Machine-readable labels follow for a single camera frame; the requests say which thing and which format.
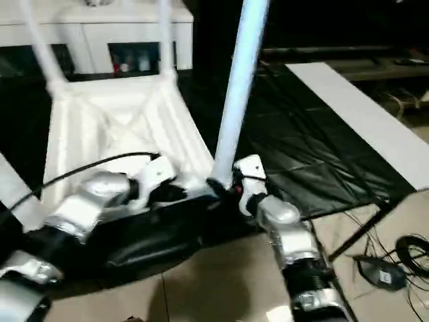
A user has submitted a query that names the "white plastic table top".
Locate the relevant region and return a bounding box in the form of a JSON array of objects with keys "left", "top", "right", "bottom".
[{"left": 19, "top": 72, "right": 233, "bottom": 233}]

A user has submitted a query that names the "white plastic table leg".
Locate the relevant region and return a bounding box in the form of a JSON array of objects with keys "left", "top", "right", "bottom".
[
  {"left": 0, "top": 153, "right": 45, "bottom": 233},
  {"left": 20, "top": 0, "right": 72, "bottom": 96},
  {"left": 210, "top": 0, "right": 271, "bottom": 190},
  {"left": 157, "top": 0, "right": 177, "bottom": 85}
]

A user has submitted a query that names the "black mat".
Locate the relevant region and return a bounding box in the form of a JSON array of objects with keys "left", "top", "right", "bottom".
[{"left": 0, "top": 64, "right": 416, "bottom": 296}]

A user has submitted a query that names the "white sideboard with glass doors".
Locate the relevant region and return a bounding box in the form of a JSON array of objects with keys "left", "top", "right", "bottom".
[{"left": 0, "top": 0, "right": 195, "bottom": 74}]

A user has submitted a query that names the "black cabinet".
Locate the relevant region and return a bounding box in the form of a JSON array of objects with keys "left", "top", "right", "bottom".
[{"left": 191, "top": 0, "right": 429, "bottom": 62}]

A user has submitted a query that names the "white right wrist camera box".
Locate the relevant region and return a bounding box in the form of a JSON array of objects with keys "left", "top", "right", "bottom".
[{"left": 231, "top": 154, "right": 268, "bottom": 218}]

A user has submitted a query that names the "black metal table frame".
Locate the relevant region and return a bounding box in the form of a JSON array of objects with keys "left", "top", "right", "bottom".
[{"left": 327, "top": 193, "right": 407, "bottom": 264}]

